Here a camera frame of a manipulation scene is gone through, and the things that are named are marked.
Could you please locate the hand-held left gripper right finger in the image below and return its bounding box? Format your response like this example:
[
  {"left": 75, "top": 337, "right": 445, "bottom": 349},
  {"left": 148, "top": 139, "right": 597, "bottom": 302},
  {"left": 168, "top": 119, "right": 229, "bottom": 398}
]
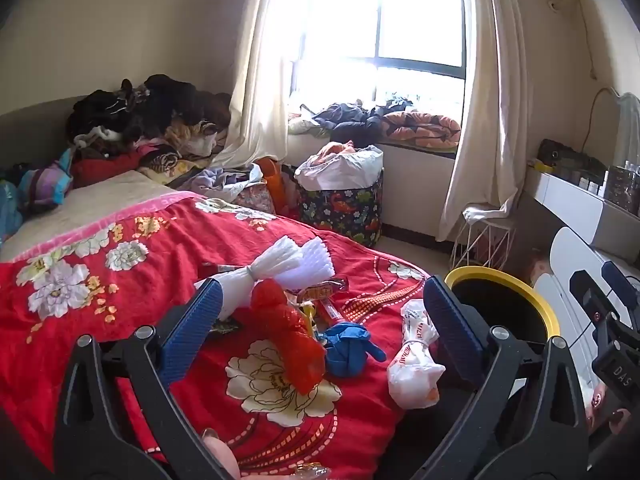
[{"left": 390, "top": 275, "right": 591, "bottom": 480}]

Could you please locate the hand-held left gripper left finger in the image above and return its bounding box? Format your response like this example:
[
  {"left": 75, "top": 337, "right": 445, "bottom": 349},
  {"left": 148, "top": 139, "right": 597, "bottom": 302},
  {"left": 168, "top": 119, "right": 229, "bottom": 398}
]
[{"left": 54, "top": 276, "right": 236, "bottom": 480}]

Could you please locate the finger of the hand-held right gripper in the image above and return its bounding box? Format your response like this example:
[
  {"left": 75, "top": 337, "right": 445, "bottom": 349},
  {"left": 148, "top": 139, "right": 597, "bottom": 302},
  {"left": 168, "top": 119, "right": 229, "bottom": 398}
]
[
  {"left": 570, "top": 269, "right": 623, "bottom": 343},
  {"left": 602, "top": 261, "right": 640, "bottom": 313}
]

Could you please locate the white printed plastic bag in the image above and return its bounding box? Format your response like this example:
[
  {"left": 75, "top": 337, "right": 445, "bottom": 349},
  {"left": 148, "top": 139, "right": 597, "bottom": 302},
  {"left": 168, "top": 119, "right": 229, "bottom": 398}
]
[{"left": 387, "top": 299, "right": 446, "bottom": 409}]

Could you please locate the yellow rimmed black trash bin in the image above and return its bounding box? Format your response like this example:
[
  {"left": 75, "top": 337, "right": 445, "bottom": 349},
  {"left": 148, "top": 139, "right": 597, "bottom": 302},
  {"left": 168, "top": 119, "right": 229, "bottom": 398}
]
[{"left": 444, "top": 266, "right": 558, "bottom": 356}]

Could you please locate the red plastic bag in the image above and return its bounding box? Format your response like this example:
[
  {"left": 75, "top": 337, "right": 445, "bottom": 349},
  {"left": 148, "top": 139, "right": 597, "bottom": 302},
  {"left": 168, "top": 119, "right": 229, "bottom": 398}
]
[{"left": 250, "top": 280, "right": 326, "bottom": 395}]

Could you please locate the person's right hand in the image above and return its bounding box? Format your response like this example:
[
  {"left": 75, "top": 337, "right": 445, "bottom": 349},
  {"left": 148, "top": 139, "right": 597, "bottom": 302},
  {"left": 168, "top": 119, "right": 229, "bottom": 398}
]
[{"left": 584, "top": 382, "right": 632, "bottom": 436}]

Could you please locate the person's left hand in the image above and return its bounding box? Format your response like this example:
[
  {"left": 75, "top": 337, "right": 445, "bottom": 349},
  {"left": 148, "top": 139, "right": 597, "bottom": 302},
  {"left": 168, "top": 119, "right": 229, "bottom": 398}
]
[{"left": 200, "top": 427, "right": 242, "bottom": 480}]

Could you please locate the orange haired doll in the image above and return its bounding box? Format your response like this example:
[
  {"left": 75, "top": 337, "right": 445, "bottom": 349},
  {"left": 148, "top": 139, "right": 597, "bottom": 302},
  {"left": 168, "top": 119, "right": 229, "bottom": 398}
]
[{"left": 520, "top": 255, "right": 551, "bottom": 286}]

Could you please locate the red floral blanket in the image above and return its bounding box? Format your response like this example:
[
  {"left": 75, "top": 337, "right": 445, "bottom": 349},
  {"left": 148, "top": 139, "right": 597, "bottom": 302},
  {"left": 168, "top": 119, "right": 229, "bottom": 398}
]
[{"left": 0, "top": 191, "right": 436, "bottom": 471}]

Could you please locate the white vanity desk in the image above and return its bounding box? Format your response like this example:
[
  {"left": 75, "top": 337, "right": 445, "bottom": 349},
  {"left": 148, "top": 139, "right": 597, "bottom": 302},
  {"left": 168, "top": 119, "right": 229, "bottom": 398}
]
[{"left": 525, "top": 165, "right": 640, "bottom": 263}]

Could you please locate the black cosmetics organizer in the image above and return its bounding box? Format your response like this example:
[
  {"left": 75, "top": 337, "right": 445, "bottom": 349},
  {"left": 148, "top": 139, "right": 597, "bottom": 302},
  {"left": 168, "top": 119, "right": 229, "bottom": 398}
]
[{"left": 570, "top": 160, "right": 640, "bottom": 217}]

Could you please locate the blue glove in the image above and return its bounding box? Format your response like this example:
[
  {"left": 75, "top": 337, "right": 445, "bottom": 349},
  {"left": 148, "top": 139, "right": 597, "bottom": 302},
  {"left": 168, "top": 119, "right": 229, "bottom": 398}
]
[{"left": 320, "top": 322, "right": 387, "bottom": 378}]

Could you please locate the yellow wrapper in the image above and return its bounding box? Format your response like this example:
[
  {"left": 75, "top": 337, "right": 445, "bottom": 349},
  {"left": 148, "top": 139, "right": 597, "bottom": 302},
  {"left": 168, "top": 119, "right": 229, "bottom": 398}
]
[{"left": 300, "top": 302, "right": 321, "bottom": 341}]

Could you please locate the dark green bag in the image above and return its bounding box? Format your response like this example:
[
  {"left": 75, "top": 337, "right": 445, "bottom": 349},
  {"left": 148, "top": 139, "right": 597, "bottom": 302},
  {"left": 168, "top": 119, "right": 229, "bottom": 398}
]
[{"left": 539, "top": 139, "right": 606, "bottom": 181}]

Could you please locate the shiny candy wrapper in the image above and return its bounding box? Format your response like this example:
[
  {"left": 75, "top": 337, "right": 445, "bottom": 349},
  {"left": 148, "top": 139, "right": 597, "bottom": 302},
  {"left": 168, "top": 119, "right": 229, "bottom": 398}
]
[{"left": 297, "top": 278, "right": 349, "bottom": 303}]

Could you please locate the arched mirror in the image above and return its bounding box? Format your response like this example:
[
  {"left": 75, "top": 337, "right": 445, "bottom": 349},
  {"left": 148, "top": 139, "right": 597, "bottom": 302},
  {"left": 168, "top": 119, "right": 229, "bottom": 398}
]
[{"left": 612, "top": 91, "right": 640, "bottom": 171}]

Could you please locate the dinosaur print basket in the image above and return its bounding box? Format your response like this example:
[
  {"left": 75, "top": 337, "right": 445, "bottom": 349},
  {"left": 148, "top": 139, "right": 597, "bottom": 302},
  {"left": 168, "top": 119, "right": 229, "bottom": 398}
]
[{"left": 298, "top": 167, "right": 385, "bottom": 248}]

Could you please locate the beige bed sheet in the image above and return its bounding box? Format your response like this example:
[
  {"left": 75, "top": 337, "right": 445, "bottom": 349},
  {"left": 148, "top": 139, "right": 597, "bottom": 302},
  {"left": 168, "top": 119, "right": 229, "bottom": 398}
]
[{"left": 0, "top": 170, "right": 171, "bottom": 261}]

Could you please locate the orange bag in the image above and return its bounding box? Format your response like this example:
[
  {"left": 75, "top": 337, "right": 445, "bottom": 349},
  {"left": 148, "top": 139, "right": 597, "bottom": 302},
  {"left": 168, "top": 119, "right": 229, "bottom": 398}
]
[{"left": 255, "top": 156, "right": 301, "bottom": 218}]

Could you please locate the red cloth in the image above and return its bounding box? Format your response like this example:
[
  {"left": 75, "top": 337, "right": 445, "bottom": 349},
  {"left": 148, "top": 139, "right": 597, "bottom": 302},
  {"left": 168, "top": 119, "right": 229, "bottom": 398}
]
[{"left": 72, "top": 152, "right": 146, "bottom": 188}]

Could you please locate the cream curtain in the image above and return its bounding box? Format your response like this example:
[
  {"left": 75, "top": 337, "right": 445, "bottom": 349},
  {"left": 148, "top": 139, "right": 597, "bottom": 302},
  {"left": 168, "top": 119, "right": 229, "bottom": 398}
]
[
  {"left": 437, "top": 0, "right": 531, "bottom": 243},
  {"left": 210, "top": 0, "right": 301, "bottom": 171}
]

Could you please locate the purple blue cloth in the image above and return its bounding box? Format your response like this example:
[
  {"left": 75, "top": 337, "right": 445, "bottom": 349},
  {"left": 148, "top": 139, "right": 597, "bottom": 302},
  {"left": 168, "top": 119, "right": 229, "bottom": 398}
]
[{"left": 15, "top": 150, "right": 76, "bottom": 211}]

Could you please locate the pile of dark clothes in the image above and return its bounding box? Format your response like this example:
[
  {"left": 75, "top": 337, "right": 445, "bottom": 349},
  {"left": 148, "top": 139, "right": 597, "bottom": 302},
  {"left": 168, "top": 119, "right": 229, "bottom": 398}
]
[{"left": 67, "top": 75, "right": 233, "bottom": 176}]

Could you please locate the white green cloth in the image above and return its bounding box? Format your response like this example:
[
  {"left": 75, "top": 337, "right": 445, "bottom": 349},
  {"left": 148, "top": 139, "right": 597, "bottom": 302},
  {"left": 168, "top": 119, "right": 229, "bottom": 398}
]
[{"left": 287, "top": 115, "right": 331, "bottom": 137}]

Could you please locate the beige bed headboard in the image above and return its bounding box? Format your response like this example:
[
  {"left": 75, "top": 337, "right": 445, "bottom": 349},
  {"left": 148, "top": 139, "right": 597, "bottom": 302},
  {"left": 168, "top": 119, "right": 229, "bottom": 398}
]
[{"left": 0, "top": 95, "right": 101, "bottom": 171}]

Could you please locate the window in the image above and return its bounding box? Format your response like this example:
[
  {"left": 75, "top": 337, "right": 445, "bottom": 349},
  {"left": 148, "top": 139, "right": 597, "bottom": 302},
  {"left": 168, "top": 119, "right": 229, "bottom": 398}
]
[{"left": 280, "top": 0, "right": 468, "bottom": 111}]

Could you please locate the white wire stool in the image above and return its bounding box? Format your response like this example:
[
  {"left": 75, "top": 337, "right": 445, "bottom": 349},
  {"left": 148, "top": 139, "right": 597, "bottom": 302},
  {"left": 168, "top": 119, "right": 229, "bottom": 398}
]
[{"left": 450, "top": 205, "right": 516, "bottom": 271}]

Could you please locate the wall cable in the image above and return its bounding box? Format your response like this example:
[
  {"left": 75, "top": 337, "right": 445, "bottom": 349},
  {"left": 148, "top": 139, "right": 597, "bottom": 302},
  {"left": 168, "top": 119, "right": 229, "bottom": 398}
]
[{"left": 587, "top": 87, "right": 621, "bottom": 151}]

